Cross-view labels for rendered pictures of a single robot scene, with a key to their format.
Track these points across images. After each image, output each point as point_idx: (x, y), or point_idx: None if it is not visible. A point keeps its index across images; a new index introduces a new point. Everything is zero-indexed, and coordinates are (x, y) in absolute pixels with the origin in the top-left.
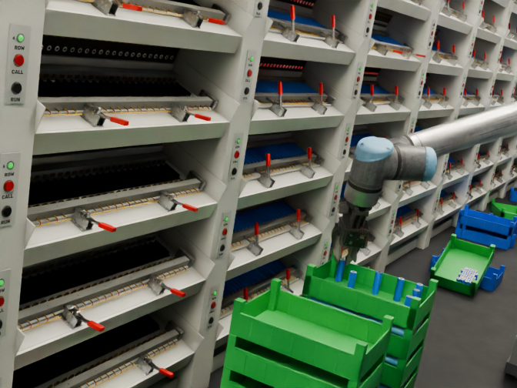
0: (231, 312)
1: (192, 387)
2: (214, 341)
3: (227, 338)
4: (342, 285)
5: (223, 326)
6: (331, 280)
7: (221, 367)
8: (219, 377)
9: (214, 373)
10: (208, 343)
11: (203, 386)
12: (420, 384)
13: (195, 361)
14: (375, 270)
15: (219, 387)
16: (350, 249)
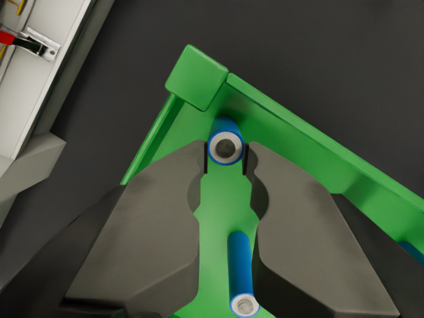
0: (8, 57)
1: (40, 178)
2: (11, 165)
3: (38, 115)
4: (232, 170)
5: (11, 111)
6: (194, 136)
7: (76, 80)
8: (77, 111)
9: (69, 102)
10: (2, 181)
11: (57, 154)
12: (407, 60)
13: (7, 197)
14: (399, 185)
15: (81, 139)
16: (262, 216)
